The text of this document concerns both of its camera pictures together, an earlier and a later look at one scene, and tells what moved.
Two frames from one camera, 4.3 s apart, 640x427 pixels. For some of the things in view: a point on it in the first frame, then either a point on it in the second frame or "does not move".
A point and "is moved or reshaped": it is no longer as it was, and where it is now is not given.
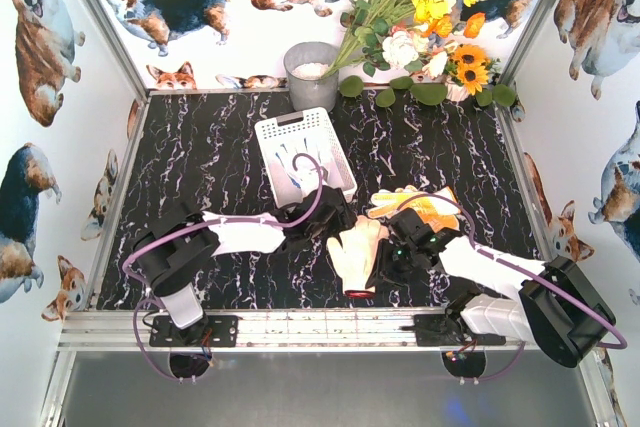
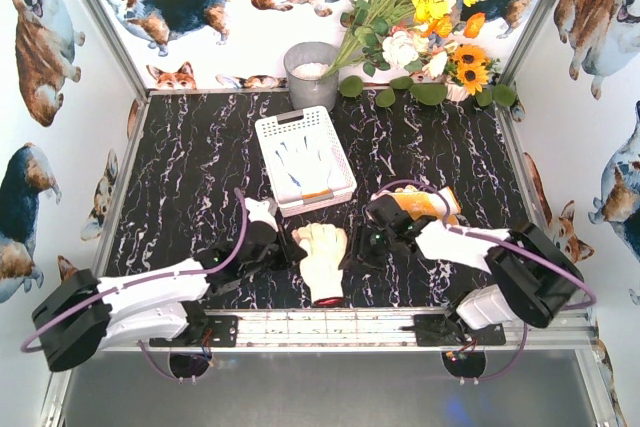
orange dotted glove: (439, 212) does not move
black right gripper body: (388, 261) to (365, 240)
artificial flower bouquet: (410, 7) does not move
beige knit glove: (356, 255) is moved or reshaped
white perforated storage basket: (282, 137) does not move
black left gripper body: (338, 212) to (282, 245)
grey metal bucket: (306, 64) does not move
